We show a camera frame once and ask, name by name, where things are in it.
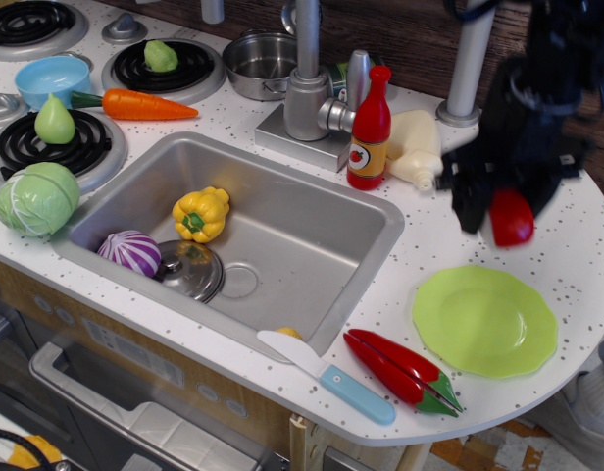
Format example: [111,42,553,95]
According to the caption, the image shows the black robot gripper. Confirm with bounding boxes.
[438,57,589,235]

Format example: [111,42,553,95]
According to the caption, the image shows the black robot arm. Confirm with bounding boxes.
[439,1,604,236]

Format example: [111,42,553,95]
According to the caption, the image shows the light green plastic plate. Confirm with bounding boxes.
[412,265,558,379]

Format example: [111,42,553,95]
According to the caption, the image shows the cream toy mayonnaise bottle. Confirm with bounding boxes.
[386,110,443,192]

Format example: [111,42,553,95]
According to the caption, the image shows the red toy ketchup bottle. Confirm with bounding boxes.
[347,66,391,190]

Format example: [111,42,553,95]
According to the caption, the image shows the red toy chili pepper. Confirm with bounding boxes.
[343,329,464,417]

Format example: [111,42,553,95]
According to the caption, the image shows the grey toy faucet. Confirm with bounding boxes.
[255,1,350,172]

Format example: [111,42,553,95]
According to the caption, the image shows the green toy can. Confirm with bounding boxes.
[327,54,386,99]

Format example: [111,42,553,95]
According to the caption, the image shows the stainless steel sink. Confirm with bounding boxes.
[51,131,404,354]

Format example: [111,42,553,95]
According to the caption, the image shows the yellow toy in sink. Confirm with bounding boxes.
[276,327,303,340]

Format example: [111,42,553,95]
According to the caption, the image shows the stainless steel pot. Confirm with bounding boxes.
[222,32,297,101]

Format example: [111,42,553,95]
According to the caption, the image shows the yellow toy bell pepper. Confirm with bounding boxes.
[172,186,230,244]

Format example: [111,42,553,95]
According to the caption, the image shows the steel pot lid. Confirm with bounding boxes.
[154,240,225,303]

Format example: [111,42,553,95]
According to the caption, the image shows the purple toy onion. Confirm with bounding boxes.
[97,230,162,278]

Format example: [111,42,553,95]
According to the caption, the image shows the small green toy lettuce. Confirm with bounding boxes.
[144,40,178,73]

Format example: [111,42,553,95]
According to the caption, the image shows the orange toy carrot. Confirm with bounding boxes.
[71,88,199,121]

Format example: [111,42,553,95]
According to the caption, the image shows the front left stove burner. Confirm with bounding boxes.
[0,110,127,194]

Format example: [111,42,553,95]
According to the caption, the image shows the grey stove knob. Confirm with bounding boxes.
[0,93,29,127]
[102,13,148,44]

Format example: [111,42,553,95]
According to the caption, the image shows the light green toy pear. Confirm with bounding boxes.
[34,93,76,145]

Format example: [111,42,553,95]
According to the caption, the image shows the green toy cabbage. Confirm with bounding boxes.
[0,163,80,236]

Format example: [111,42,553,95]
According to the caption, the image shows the light blue plastic bowl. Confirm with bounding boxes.
[15,56,92,111]

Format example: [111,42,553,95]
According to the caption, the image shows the grey stove knob left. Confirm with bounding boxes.
[0,93,29,127]

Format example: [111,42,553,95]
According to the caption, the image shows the back left stove burner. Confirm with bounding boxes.
[0,1,88,62]

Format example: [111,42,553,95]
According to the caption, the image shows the yellow object on floor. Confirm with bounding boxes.
[6,435,63,470]

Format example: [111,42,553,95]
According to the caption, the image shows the blue handled toy knife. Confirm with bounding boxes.
[257,330,396,425]

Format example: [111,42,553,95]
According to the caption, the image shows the grey oven door handle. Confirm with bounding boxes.
[29,342,290,470]

